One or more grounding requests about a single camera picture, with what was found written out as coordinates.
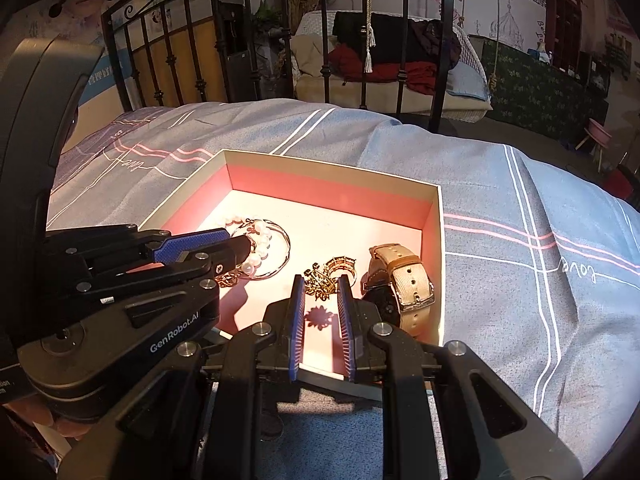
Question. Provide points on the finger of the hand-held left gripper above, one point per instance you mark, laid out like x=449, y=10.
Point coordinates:
x=195, y=242
x=225, y=257

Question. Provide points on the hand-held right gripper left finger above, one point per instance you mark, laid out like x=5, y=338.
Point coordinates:
x=298, y=325

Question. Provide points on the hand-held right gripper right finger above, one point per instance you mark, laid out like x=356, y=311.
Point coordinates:
x=345, y=330

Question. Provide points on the small gold charm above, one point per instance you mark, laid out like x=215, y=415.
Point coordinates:
x=227, y=280

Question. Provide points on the gold ornate brooch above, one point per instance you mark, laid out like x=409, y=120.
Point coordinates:
x=330, y=272

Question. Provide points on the thin silver bangle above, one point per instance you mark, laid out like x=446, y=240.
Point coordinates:
x=286, y=247

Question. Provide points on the grey box with pink inside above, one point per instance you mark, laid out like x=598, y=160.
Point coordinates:
x=350, y=220

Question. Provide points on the person's left hand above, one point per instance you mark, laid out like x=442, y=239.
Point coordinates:
x=70, y=426

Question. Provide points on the blue-grey plaid bed sheet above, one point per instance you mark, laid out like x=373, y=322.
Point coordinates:
x=500, y=285

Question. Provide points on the yellow wooden board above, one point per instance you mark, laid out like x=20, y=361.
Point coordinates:
x=195, y=60

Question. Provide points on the dark tall appliance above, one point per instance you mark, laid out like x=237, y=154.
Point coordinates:
x=239, y=60

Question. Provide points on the sofa with clothes pile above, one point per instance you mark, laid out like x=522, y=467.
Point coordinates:
x=310, y=60

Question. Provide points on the red clothing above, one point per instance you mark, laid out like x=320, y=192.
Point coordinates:
x=420, y=77

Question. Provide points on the light blue pillow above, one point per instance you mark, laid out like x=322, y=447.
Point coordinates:
x=467, y=82

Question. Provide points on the black clothing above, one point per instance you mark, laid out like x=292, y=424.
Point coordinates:
x=390, y=35

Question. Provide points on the green floral covered counter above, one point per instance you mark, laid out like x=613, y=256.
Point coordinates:
x=540, y=90

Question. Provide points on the red bin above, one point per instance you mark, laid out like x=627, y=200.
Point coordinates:
x=619, y=182

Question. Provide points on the pink stool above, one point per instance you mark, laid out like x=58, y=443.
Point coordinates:
x=597, y=132

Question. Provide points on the red phone booth cabinet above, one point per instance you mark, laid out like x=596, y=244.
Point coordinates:
x=565, y=15

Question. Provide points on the blue and white wall poster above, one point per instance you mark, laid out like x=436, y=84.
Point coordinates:
x=85, y=25

